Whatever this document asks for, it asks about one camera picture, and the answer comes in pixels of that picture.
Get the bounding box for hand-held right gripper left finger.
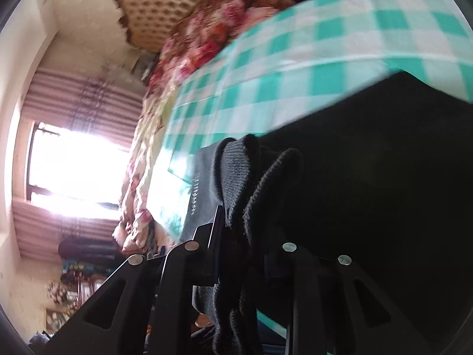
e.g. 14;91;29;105
43;205;227;355

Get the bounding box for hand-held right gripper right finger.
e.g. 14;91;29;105
267;241;437;355

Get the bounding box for black pants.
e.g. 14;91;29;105
191;70;473;355

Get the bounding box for dark grey dotted panel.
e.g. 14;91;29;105
167;143;224;245

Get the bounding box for cream floral bedspread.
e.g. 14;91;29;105
112;77;193;253

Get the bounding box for cluttered wooden cabinet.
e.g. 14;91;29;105
43;238;124;338

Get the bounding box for bright window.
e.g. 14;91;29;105
27;119;131;208

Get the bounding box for pink curtain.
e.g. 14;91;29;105
12;67;144;264

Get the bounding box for green checked cloth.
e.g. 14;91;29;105
148;0;473;341

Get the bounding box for floral pink pillow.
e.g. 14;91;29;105
147;0;297;84

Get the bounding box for tufted tan bed headboard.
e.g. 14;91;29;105
106;0;237;53

